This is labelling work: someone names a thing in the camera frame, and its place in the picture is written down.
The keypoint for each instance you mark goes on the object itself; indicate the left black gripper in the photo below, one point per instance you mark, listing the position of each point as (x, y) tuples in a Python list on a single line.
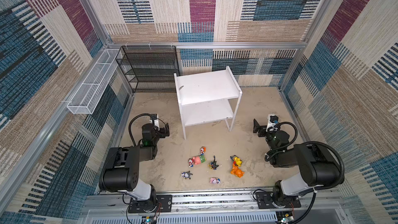
[(163, 129)]

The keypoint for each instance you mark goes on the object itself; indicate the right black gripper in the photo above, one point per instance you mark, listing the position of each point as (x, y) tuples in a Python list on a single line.
[(259, 127)]

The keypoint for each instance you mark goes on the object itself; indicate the orange crab hood Doraemon figure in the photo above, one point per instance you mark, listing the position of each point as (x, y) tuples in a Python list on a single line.
[(202, 150)]

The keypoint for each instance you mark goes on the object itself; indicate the pink hood Doraemon figure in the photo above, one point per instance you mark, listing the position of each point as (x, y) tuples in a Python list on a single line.
[(214, 180)]

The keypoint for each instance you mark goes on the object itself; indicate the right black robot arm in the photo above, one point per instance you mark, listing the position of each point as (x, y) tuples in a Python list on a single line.
[(320, 166)]

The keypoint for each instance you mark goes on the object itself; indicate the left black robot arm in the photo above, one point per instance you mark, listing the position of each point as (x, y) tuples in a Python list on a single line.
[(120, 173)]

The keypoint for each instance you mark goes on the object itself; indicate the white two-tier shelf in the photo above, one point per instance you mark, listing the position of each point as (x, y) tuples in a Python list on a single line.
[(207, 97)]

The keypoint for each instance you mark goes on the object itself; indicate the orange yellow Pokemon figure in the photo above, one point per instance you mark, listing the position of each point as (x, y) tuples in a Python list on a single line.
[(237, 162)]

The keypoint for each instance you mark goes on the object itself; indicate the red hat Doraemon figure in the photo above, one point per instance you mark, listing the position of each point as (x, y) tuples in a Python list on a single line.
[(190, 162)]

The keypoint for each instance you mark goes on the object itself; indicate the pink green cactus figure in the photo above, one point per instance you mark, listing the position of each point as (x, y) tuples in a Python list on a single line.
[(198, 159)]

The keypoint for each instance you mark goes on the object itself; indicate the grey hood Doraemon figure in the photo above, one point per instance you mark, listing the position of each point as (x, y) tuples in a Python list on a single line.
[(186, 175)]

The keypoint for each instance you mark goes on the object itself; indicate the black blue Luxray figure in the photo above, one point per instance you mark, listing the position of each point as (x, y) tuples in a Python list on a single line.
[(213, 165)]

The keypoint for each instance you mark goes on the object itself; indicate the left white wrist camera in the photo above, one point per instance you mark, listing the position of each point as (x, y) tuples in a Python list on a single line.
[(155, 120)]

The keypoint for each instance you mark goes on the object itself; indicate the black wire mesh rack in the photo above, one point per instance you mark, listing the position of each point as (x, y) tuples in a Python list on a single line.
[(149, 69)]

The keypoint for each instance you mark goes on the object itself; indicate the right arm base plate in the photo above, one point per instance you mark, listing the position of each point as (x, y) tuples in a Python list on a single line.
[(269, 200)]

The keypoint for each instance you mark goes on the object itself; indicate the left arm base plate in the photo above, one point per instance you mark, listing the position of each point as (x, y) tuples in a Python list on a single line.
[(160, 203)]

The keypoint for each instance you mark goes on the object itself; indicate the white wire mesh basket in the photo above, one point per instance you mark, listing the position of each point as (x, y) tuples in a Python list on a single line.
[(89, 93)]

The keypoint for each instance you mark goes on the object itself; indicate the aluminium mounting rail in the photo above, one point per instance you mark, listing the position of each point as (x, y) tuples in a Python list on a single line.
[(219, 206)]

